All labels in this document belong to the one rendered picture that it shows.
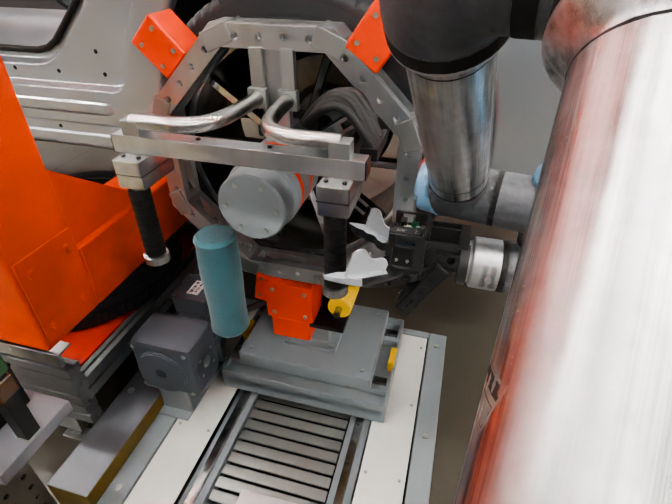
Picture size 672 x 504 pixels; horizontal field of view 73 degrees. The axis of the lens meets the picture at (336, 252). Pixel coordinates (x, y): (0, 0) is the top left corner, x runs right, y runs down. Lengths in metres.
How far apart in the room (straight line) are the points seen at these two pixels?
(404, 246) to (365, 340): 0.80
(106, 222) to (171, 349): 0.34
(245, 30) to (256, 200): 0.29
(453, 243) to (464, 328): 1.18
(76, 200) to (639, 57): 1.06
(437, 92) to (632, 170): 0.23
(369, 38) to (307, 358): 0.90
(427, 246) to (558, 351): 0.50
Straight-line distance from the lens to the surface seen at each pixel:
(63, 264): 1.11
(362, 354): 1.38
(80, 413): 1.52
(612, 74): 0.22
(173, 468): 1.41
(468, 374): 1.69
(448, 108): 0.42
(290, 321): 1.15
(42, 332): 1.12
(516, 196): 0.62
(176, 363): 1.23
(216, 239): 0.95
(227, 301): 1.02
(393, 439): 1.39
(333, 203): 0.66
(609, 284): 0.18
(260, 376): 1.45
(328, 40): 0.82
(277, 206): 0.79
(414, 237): 0.64
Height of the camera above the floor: 1.24
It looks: 35 degrees down
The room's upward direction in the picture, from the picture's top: straight up
